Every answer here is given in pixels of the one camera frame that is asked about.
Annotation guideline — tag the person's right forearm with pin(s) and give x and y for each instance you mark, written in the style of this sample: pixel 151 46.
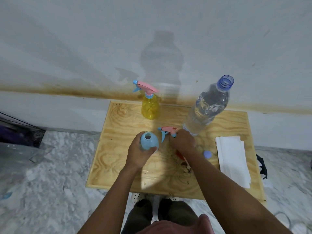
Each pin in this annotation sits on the person's right forearm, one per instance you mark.
pixel 226 194

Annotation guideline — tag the black bag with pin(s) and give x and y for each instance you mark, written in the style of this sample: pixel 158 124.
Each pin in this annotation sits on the black bag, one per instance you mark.
pixel 263 166

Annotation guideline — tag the person's right fingers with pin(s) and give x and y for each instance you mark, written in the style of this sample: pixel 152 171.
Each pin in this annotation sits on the person's right fingers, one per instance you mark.
pixel 173 140

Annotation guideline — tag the person's left forearm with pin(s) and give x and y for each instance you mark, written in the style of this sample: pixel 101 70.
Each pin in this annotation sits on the person's left forearm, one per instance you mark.
pixel 114 202

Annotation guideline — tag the clear plastic sheet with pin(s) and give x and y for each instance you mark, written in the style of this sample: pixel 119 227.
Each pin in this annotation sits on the clear plastic sheet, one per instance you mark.
pixel 19 153

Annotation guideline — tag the person's left hand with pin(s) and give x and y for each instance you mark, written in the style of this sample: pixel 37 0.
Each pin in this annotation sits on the person's left hand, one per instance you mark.
pixel 136 155

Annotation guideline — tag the dark plastic bag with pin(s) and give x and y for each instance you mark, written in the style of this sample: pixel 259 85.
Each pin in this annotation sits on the dark plastic bag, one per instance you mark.
pixel 17 132

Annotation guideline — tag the blue round spray bottle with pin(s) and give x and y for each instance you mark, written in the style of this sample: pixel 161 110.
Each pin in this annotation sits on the blue round spray bottle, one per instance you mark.
pixel 149 140

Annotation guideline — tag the blue bottle cap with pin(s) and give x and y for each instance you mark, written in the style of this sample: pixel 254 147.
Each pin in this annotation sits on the blue bottle cap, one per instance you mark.
pixel 207 154

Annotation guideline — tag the white folded paper towels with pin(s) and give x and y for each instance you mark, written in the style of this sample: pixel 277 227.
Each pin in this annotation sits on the white folded paper towels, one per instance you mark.
pixel 232 160

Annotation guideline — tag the red plastic object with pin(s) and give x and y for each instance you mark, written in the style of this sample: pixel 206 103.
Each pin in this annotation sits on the red plastic object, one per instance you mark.
pixel 180 155

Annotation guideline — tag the pink and blue trigger sprayer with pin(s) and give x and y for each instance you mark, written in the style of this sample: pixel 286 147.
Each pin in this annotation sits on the pink and blue trigger sprayer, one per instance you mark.
pixel 166 130

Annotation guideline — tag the white dotted shoe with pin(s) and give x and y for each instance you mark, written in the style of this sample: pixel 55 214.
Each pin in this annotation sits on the white dotted shoe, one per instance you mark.
pixel 172 198
pixel 138 196

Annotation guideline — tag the clear plastic water bottle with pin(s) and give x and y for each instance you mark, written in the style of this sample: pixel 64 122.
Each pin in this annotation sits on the clear plastic water bottle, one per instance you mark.
pixel 208 107

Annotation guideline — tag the yellow spray bottle, pink trigger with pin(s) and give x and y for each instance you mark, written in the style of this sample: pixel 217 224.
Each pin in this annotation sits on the yellow spray bottle, pink trigger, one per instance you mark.
pixel 150 107

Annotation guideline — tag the person's dark trousers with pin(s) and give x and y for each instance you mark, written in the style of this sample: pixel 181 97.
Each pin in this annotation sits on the person's dark trousers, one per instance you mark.
pixel 141 216

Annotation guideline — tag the person's reddish shirt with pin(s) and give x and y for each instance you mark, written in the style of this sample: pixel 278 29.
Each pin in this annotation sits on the person's reddish shirt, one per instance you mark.
pixel 175 226

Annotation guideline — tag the person's left thumb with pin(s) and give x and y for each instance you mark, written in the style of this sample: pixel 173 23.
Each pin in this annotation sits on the person's left thumb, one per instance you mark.
pixel 151 151

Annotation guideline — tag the person's right hand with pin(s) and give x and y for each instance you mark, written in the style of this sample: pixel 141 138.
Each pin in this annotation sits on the person's right hand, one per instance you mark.
pixel 183 143

